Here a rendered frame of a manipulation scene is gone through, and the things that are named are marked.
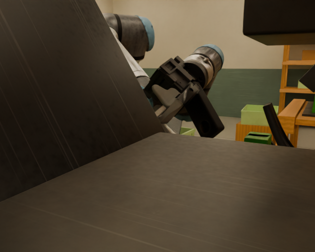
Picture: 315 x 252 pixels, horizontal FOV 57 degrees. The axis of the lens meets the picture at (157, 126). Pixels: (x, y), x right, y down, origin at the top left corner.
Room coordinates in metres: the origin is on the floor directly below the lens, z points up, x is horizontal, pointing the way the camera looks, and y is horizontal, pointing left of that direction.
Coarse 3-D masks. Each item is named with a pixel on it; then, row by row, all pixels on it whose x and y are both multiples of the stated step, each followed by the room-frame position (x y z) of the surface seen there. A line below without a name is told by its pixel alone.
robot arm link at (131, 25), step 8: (120, 16) 0.99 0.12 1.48; (128, 16) 1.01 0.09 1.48; (136, 16) 1.03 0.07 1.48; (120, 24) 0.97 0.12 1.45; (128, 24) 0.98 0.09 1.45; (136, 24) 1.00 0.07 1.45; (144, 24) 1.01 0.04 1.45; (120, 32) 0.96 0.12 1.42; (128, 32) 0.98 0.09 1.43; (136, 32) 0.99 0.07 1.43; (144, 32) 1.01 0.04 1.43; (152, 32) 1.03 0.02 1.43; (120, 40) 0.97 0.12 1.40; (128, 40) 0.99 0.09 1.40; (136, 40) 1.00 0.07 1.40; (144, 40) 1.02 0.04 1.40; (152, 40) 1.03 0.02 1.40; (128, 48) 1.01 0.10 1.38; (136, 48) 1.01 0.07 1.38; (144, 48) 1.04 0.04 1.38; (136, 56) 1.03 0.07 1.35
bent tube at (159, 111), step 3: (162, 105) 0.46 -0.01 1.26; (159, 108) 0.44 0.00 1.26; (162, 108) 0.45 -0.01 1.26; (165, 108) 0.45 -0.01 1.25; (156, 111) 0.44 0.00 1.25; (159, 111) 0.44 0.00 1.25; (162, 111) 0.44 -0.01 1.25; (156, 114) 0.43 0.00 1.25; (159, 114) 0.44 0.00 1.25; (162, 123) 0.44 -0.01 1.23; (162, 126) 0.44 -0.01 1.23; (165, 126) 0.44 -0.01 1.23; (165, 129) 0.44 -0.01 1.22; (168, 129) 0.44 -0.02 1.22; (171, 129) 0.45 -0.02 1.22; (168, 132) 0.44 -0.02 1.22; (171, 132) 0.44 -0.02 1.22; (174, 132) 0.45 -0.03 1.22
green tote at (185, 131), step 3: (180, 129) 1.70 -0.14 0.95; (183, 129) 1.69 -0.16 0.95; (186, 129) 1.68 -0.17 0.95; (189, 129) 1.67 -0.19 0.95; (192, 129) 1.64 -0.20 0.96; (180, 132) 1.70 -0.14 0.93; (183, 132) 1.69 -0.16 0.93; (186, 132) 1.56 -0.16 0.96; (189, 132) 1.60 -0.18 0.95; (192, 132) 1.63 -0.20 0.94; (192, 135) 1.64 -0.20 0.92
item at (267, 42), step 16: (256, 0) 0.30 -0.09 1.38; (272, 0) 0.29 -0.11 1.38; (288, 0) 0.28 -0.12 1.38; (304, 0) 0.28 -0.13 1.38; (256, 16) 0.29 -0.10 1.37; (272, 16) 0.29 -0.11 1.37; (288, 16) 0.28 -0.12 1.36; (304, 16) 0.28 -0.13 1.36; (256, 32) 0.29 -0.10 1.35; (272, 32) 0.29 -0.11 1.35; (288, 32) 0.28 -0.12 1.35; (304, 32) 0.28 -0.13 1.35
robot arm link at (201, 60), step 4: (188, 56) 0.66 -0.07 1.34; (192, 56) 0.64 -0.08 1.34; (196, 56) 0.64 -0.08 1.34; (200, 56) 0.64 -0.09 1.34; (184, 60) 0.63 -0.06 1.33; (188, 60) 0.62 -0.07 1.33; (192, 60) 0.62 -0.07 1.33; (196, 60) 0.62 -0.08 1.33; (200, 60) 0.62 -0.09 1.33; (204, 60) 0.63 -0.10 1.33; (208, 60) 0.63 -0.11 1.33; (200, 64) 0.61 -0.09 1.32; (204, 64) 0.62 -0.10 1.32; (208, 64) 0.64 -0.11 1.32; (204, 68) 0.61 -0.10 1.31; (208, 68) 0.62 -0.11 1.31; (212, 68) 0.65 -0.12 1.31; (208, 72) 0.62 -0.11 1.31; (212, 72) 0.64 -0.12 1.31; (208, 76) 0.62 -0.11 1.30; (208, 80) 0.62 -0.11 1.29
